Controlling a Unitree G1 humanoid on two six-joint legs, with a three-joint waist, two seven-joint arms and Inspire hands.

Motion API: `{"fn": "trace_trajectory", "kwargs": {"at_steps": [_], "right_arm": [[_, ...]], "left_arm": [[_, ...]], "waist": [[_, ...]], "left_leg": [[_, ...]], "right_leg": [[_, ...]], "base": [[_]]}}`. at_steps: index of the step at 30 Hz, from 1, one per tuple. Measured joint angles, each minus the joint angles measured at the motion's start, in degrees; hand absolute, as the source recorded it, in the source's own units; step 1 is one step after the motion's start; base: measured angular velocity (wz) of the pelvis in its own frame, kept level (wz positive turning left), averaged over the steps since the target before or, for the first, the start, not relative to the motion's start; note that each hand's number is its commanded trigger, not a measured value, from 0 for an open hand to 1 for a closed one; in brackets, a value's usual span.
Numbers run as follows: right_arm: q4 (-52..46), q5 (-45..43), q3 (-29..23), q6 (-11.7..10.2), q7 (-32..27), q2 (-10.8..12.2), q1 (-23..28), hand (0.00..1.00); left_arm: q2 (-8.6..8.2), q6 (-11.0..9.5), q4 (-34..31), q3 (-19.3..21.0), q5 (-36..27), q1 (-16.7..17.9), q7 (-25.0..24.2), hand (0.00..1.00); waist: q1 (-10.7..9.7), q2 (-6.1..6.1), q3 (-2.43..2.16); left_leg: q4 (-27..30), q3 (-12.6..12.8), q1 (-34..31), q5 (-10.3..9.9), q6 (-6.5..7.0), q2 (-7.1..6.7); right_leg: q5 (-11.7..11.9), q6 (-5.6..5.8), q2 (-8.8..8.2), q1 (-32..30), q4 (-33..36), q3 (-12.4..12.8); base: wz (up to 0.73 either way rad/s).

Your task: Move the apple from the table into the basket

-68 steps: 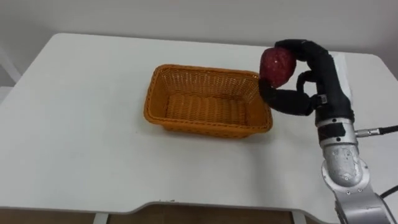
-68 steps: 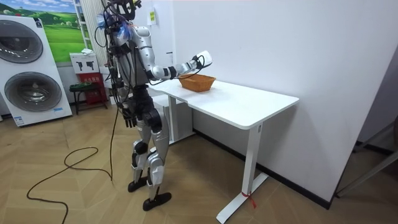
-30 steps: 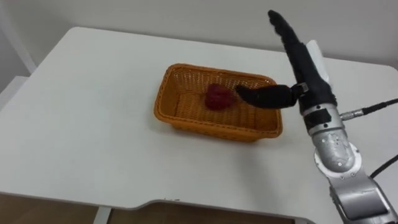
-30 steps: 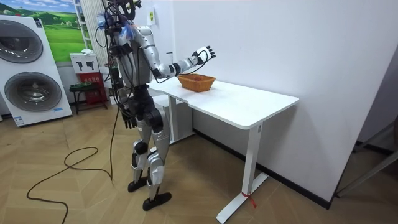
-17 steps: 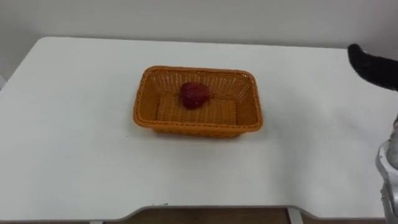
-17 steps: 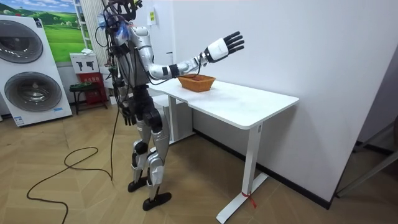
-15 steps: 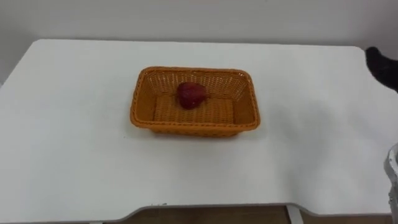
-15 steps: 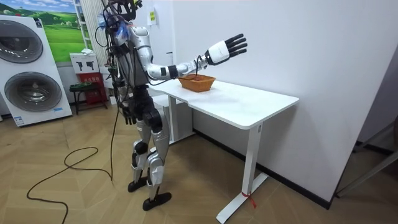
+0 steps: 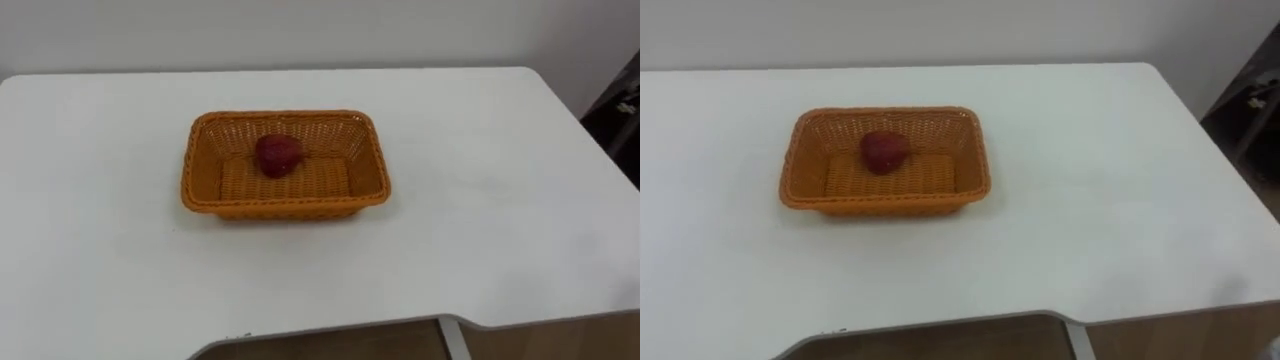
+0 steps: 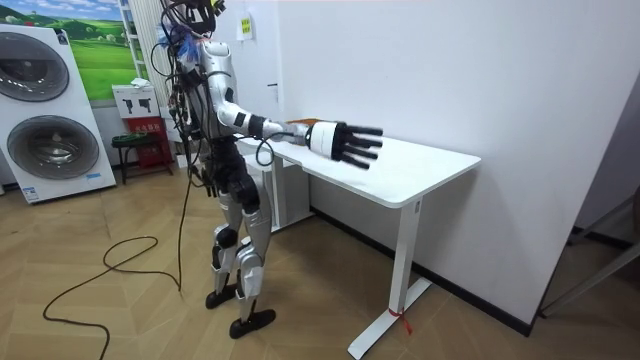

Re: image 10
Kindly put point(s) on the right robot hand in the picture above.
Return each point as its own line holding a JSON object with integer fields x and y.
{"x": 324, "y": 139}

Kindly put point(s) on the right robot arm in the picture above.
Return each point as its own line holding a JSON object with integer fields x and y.
{"x": 227, "y": 112}

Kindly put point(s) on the orange flat object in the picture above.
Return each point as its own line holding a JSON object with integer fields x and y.
{"x": 302, "y": 121}

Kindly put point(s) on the white cabinet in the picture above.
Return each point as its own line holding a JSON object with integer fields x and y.
{"x": 292, "y": 192}

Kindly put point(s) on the white desk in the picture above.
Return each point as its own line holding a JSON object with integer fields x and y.
{"x": 400, "y": 175}

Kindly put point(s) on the robot body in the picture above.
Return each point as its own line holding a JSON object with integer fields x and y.
{"x": 216, "y": 65}

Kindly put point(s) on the robot legs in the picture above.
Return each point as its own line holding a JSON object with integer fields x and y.
{"x": 249, "y": 270}

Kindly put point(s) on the red box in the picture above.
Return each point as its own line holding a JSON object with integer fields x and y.
{"x": 150, "y": 150}

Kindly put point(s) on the black stool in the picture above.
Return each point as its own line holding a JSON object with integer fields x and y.
{"x": 137, "y": 141}

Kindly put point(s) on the white cardboard box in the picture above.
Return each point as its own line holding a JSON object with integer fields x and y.
{"x": 135, "y": 102}

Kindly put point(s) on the white shelf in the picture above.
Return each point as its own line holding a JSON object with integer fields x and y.
{"x": 131, "y": 35}

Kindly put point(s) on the white washing machine tower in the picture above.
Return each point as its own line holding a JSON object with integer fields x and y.
{"x": 50, "y": 120}

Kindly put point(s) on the grey metal stand legs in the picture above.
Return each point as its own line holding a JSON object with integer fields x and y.
{"x": 590, "y": 277}

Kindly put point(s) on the green landscape wall poster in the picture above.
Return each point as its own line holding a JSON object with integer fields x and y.
{"x": 100, "y": 55}

